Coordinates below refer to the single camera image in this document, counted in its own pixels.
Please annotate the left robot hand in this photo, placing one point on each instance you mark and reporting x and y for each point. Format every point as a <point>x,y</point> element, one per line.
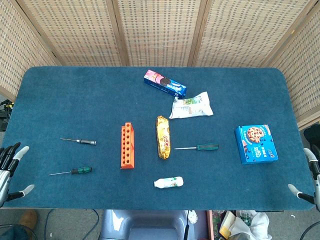
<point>5,172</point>

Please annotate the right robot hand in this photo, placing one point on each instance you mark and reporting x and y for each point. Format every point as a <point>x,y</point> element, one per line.
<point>317,190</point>

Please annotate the small green black screwdriver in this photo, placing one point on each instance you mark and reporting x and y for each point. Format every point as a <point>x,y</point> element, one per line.
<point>81,170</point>

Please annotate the black silver-capped tool handle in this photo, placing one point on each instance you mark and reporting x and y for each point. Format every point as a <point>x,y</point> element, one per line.
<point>87,142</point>

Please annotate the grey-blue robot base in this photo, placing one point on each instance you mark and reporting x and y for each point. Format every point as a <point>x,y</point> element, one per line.
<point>140,222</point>

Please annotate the large green black screwdriver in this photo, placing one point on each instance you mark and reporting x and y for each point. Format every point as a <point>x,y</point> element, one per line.
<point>207,146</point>

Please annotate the orange tool holder block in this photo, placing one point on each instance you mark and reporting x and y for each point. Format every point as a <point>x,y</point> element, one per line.
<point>126,150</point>

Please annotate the brown shoe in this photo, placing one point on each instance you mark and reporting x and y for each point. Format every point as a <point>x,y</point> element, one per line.
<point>28,218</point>

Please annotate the black bag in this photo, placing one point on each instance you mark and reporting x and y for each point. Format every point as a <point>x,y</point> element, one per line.
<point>313,135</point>

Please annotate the white plastic bag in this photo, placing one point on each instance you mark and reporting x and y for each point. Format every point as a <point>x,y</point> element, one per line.
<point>257,222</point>

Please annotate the blue chocolate chip cookie box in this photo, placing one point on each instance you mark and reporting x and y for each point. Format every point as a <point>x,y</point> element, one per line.
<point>256,145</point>

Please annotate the green plastic bottle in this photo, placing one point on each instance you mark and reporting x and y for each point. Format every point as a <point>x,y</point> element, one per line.
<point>245,217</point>

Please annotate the blue felt table mat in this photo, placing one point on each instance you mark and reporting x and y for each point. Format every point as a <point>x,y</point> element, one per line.
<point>75,100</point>

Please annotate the woven bamboo screen panel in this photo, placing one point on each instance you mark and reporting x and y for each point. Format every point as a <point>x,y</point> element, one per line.
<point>75,30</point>
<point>15,50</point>
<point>305,75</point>
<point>245,30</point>
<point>160,30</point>

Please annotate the white perforated disc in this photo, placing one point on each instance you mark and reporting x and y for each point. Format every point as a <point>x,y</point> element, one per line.
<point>193,217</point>

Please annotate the black rod on base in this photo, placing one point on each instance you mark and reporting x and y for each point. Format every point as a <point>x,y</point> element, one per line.
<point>186,232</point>

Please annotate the white green-label drink bottle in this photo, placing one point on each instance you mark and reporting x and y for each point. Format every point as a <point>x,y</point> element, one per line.
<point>170,182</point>

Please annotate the white snack bag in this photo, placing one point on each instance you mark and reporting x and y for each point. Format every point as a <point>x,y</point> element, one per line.
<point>192,107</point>

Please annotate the gold snack packet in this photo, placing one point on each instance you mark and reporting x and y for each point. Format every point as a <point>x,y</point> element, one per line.
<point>163,140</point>

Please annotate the long blue cookie box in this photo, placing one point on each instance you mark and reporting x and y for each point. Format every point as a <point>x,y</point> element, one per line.
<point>165,83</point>

